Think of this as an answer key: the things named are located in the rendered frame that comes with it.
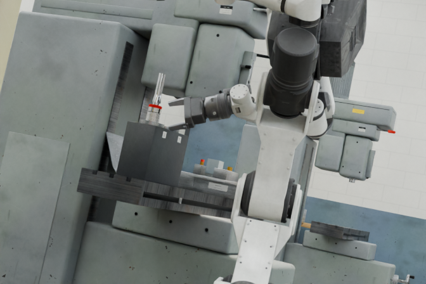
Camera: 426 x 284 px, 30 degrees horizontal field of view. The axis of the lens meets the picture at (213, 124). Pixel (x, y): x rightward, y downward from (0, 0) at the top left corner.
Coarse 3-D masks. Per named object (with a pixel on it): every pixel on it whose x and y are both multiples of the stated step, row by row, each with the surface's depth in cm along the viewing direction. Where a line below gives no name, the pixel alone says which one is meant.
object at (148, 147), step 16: (128, 128) 270; (144, 128) 267; (160, 128) 267; (128, 144) 269; (144, 144) 266; (160, 144) 269; (176, 144) 277; (128, 160) 267; (144, 160) 264; (160, 160) 270; (176, 160) 279; (128, 176) 266; (144, 176) 263; (160, 176) 271; (176, 176) 280
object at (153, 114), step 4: (148, 108) 272; (152, 108) 271; (156, 108) 271; (148, 112) 272; (152, 112) 271; (156, 112) 271; (160, 112) 273; (148, 116) 271; (152, 116) 271; (156, 116) 271; (152, 120) 271; (156, 120) 271
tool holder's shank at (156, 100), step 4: (160, 76) 273; (164, 76) 274; (160, 80) 273; (164, 80) 275; (160, 84) 273; (156, 88) 273; (160, 88) 273; (156, 92) 273; (160, 92) 273; (156, 96) 273; (160, 96) 273; (152, 100) 273; (156, 100) 272; (160, 100) 273; (156, 104) 272
